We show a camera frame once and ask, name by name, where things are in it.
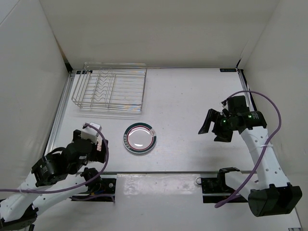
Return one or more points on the small black label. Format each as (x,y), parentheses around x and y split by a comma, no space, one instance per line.
(227,70)

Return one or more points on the wire dish rack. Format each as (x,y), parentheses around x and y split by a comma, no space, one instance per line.
(110,87)

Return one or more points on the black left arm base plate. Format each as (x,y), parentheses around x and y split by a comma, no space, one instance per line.
(106,193)

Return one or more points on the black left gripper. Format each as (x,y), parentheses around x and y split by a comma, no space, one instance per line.
(98,155)

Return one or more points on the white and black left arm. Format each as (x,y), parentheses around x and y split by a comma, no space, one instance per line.
(56,176)

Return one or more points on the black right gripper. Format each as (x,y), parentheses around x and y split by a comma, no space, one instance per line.
(213,116)

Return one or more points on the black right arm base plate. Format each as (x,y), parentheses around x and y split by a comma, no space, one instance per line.
(214,191)

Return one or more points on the green rimmed white plate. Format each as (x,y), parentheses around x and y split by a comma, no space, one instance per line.
(139,138)

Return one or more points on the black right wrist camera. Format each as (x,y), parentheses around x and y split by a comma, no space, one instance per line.
(237,104)

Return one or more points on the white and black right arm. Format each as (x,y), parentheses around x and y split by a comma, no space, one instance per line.
(267,189)

